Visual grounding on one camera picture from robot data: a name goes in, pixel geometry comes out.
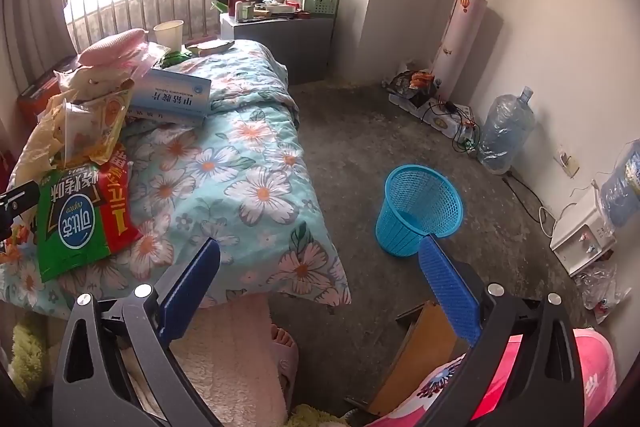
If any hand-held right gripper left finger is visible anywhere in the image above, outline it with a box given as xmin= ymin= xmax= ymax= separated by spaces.
xmin=51 ymin=237 xmax=223 ymax=427

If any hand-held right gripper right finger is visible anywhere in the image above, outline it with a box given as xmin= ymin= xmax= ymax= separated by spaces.
xmin=417 ymin=236 xmax=586 ymax=427

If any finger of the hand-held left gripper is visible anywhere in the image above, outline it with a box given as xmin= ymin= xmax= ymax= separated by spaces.
xmin=0 ymin=179 xmax=41 ymax=238

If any green red chip bag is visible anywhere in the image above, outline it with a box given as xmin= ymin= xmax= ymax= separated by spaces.
xmin=35 ymin=144 xmax=143 ymax=283

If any blue plastic waste basket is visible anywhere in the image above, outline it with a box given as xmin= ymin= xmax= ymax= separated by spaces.
xmin=375 ymin=164 xmax=463 ymax=257

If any pale yellow snack bag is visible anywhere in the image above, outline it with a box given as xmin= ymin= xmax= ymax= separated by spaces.
xmin=47 ymin=87 xmax=136 ymax=170

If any blue white medicine box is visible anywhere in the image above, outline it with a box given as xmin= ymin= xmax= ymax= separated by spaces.
xmin=127 ymin=68 xmax=213 ymax=125

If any wooden board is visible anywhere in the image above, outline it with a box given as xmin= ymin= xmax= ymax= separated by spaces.
xmin=367 ymin=299 xmax=471 ymax=415

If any person's cream fleece leg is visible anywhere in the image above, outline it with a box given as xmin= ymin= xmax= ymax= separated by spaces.
xmin=120 ymin=294 xmax=291 ymax=427

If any red cardboard box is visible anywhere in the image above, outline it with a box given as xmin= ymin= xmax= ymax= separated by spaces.
xmin=17 ymin=74 xmax=63 ymax=122

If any floral light blue blanket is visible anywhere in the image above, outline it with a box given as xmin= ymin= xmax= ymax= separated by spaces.
xmin=0 ymin=39 xmax=353 ymax=323

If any pink slipper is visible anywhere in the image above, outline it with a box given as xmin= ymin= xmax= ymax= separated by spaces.
xmin=267 ymin=322 xmax=301 ymax=408

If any white crumpled plastic bag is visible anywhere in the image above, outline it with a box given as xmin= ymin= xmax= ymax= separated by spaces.
xmin=52 ymin=57 xmax=138 ymax=100

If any yellow green fluffy cloth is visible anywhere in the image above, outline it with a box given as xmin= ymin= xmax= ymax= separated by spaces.
xmin=10 ymin=322 xmax=51 ymax=400

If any clear plastic bag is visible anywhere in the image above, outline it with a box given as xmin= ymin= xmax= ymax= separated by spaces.
xmin=575 ymin=259 xmax=633 ymax=323

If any white power strip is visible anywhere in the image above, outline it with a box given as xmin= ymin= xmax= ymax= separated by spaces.
xmin=417 ymin=101 xmax=476 ymax=142

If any large clear water jug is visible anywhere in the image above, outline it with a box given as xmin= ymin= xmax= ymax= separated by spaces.
xmin=477 ymin=87 xmax=537 ymax=175

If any person's pink printed clothing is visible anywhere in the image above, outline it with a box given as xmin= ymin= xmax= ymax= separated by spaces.
xmin=367 ymin=327 xmax=621 ymax=427

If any grey striped curtain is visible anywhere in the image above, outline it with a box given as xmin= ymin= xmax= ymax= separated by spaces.
xmin=0 ymin=0 xmax=83 ymax=118

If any pink knitted cloth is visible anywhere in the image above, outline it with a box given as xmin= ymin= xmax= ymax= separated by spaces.
xmin=77 ymin=28 xmax=151 ymax=68

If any blue dispenser water bottle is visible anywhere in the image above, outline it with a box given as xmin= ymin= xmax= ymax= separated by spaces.
xmin=600 ymin=139 xmax=640 ymax=228

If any orange snack bag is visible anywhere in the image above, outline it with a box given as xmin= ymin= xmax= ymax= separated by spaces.
xmin=406 ymin=69 xmax=437 ymax=91

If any green snack packet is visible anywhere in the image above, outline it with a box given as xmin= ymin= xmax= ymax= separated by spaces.
xmin=159 ymin=48 xmax=193 ymax=68

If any white paper cup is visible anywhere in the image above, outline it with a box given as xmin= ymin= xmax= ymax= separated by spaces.
xmin=152 ymin=20 xmax=185 ymax=50

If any orange brown snack packet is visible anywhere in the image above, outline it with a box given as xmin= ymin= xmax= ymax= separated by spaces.
xmin=186 ymin=38 xmax=236 ymax=56

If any white printed paper roll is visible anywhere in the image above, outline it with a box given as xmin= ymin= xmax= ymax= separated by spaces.
xmin=431 ymin=0 xmax=488 ymax=108

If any grey cabinet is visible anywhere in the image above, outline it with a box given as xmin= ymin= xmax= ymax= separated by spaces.
xmin=220 ymin=14 xmax=336 ymax=85

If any green plastic storage basket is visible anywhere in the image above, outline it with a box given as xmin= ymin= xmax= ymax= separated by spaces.
xmin=303 ymin=0 xmax=341 ymax=16

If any wall socket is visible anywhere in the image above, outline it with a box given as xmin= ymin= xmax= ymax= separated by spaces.
xmin=557 ymin=149 xmax=581 ymax=178

